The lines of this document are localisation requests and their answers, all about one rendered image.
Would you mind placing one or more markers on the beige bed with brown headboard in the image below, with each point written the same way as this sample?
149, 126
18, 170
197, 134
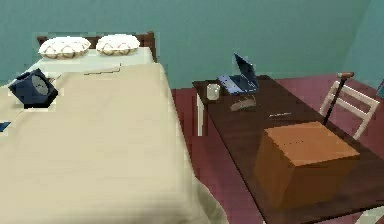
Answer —
100, 140

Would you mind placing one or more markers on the small blue flat object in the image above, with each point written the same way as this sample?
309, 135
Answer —
3, 126

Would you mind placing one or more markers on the dark blue alarm clock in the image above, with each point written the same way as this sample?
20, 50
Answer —
33, 89

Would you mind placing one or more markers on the black bat with brown end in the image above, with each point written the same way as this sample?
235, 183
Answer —
335, 96

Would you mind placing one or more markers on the white quilted pillow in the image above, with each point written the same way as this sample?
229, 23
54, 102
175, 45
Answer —
117, 44
64, 47

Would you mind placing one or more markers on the dark blue open laptop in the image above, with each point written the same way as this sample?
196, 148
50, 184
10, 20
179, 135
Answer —
242, 80

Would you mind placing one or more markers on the brown cardboard box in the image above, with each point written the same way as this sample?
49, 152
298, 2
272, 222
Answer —
303, 163

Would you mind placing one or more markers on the white wooden chair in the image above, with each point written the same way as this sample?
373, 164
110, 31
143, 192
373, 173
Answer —
350, 103

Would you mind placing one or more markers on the white mug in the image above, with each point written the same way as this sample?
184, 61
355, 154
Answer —
213, 91

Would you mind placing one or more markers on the dark brown table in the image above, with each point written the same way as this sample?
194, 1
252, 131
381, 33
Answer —
240, 130

